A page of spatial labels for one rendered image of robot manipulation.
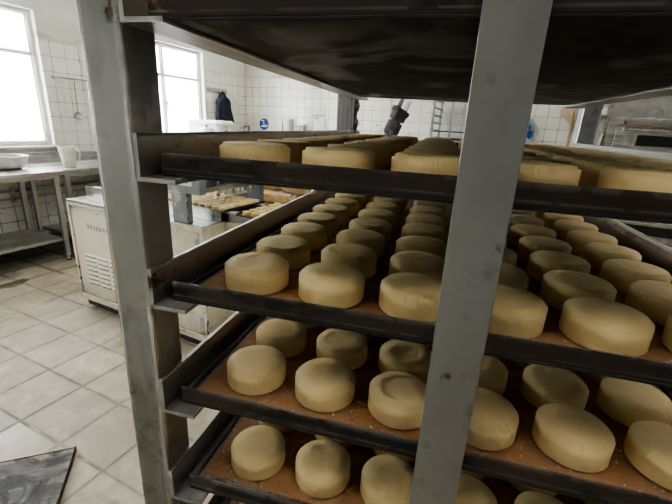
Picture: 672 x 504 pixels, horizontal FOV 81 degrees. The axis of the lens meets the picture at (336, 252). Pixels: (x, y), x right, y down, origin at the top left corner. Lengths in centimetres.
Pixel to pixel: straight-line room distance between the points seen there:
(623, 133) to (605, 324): 471
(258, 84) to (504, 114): 723
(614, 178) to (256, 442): 35
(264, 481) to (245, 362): 11
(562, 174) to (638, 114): 477
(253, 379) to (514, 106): 26
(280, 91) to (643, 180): 697
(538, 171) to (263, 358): 25
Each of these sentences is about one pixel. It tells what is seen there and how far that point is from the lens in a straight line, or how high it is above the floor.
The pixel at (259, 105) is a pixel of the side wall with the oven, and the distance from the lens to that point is 739.
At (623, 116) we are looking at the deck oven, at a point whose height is 165.
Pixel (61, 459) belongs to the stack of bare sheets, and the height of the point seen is 2.
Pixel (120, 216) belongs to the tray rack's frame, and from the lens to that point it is 30.
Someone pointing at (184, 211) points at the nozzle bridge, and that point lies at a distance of 241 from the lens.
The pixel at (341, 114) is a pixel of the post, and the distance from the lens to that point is 85.
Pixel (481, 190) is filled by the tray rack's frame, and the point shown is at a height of 141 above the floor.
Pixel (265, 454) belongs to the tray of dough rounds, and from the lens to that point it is 40.
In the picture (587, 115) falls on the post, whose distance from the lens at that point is 86.
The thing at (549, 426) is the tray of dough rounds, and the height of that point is 124.
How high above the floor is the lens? 144
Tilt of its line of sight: 18 degrees down
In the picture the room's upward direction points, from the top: 3 degrees clockwise
